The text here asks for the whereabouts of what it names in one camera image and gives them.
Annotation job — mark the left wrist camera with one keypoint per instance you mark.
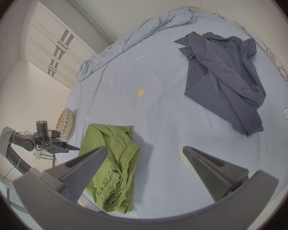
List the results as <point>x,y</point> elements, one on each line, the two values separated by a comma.
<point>56,135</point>

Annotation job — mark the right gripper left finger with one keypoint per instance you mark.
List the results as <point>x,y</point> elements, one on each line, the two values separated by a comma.
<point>84,171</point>

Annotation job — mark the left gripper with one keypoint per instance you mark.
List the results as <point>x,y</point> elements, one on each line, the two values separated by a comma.
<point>57,147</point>

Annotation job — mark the green shorts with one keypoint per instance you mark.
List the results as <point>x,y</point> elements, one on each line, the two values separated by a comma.
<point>120,171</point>

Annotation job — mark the white wardrobe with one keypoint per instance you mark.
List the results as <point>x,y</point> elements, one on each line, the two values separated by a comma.
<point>50,44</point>

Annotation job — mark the dark blue garment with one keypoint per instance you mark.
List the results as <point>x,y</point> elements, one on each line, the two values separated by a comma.
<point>218,80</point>

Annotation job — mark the pale blue quilt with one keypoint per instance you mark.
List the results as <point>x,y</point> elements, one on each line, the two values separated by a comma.
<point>134,35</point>

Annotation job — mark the bed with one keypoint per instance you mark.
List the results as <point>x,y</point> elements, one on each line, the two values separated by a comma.
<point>158,109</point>

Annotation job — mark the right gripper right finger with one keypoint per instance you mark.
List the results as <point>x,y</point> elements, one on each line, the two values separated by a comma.
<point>206,171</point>

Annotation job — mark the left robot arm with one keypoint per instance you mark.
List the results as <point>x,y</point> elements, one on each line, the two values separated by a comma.
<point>21,141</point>

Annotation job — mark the round woven basket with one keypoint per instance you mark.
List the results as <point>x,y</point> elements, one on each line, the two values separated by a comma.
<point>64,123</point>

